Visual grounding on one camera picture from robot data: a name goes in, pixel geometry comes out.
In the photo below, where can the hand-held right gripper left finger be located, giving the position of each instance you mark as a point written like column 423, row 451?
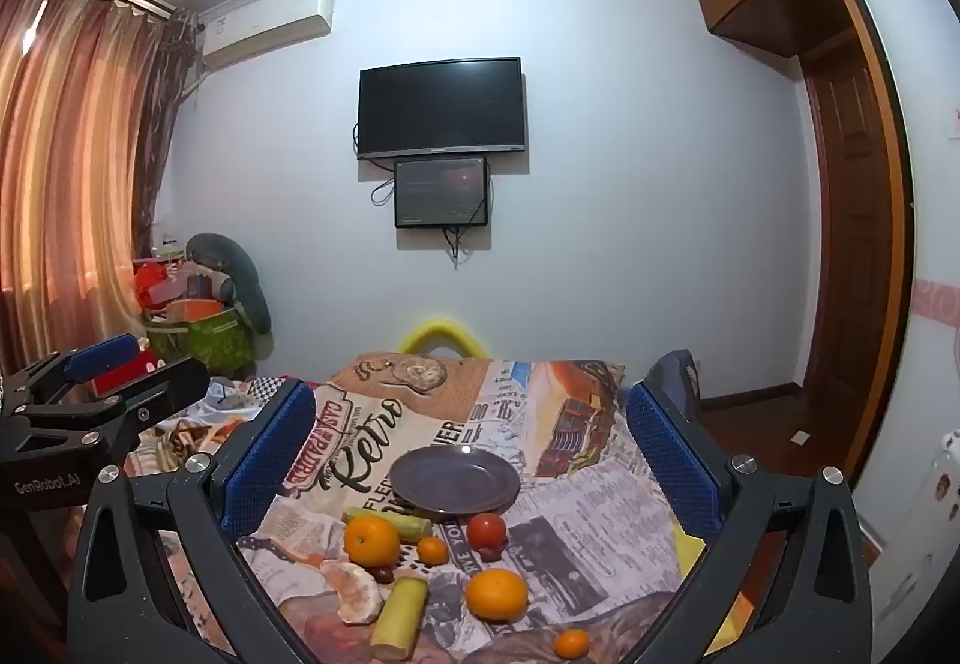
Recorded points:
column 266, row 458

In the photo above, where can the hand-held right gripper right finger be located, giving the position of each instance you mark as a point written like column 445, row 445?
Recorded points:
column 667, row 461

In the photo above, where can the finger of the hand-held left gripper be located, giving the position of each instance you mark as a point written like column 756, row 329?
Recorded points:
column 161, row 386
column 105, row 350

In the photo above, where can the large orange with sticker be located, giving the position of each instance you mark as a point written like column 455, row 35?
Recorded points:
column 371, row 540

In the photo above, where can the short sugarcane piece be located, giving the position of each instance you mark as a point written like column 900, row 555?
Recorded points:
column 414, row 527

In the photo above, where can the dark grey round plate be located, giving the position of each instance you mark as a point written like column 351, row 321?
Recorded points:
column 454, row 482

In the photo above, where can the small mandarin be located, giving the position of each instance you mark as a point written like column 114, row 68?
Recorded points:
column 432, row 551

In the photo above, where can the red tomato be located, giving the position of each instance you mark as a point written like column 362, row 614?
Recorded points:
column 487, row 530

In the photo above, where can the thick sugarcane piece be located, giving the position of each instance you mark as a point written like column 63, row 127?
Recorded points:
column 397, row 619

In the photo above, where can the checkered cloth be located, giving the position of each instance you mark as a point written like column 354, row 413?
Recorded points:
column 264, row 388

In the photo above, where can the red box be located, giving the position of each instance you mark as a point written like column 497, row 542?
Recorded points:
column 154, row 285

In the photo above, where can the printed tablecloth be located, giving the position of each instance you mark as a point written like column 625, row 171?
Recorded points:
column 570, row 559

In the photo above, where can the small dark red jujube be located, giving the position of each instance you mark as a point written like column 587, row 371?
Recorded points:
column 383, row 573

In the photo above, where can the orange striped curtain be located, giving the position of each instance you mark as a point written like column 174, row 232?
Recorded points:
column 67, row 147

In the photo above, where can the brown wooden door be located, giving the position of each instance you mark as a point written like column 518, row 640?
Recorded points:
column 847, row 221

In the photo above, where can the white air conditioner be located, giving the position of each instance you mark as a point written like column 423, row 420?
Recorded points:
column 262, row 23

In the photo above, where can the small wall-mounted monitor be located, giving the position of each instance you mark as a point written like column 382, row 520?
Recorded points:
column 441, row 192

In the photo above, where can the wall-mounted black television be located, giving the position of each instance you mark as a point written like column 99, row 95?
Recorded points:
column 441, row 108

